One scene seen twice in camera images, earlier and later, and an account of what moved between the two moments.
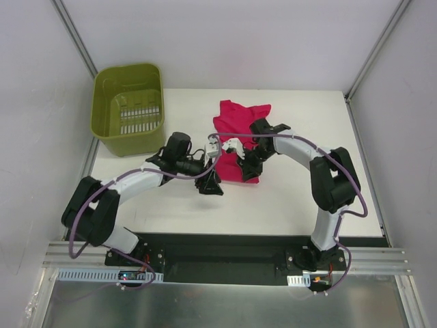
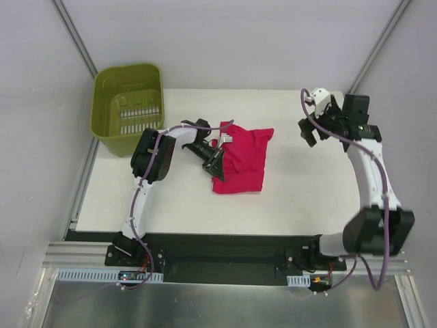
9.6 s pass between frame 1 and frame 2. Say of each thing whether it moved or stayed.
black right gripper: moved
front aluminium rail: stayed
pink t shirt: moved
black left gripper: moved
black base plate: stayed
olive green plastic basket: stayed
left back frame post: stayed
